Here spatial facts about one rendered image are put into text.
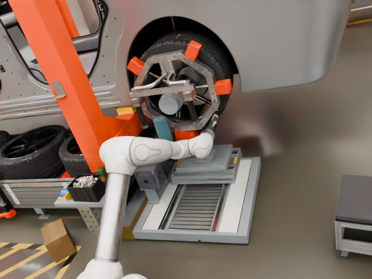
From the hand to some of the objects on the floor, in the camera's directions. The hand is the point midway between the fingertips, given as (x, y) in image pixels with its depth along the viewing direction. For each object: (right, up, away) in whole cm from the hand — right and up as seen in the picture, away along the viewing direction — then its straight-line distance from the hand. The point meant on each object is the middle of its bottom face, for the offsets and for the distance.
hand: (215, 118), depth 226 cm
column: (-75, -88, +18) cm, 117 cm away
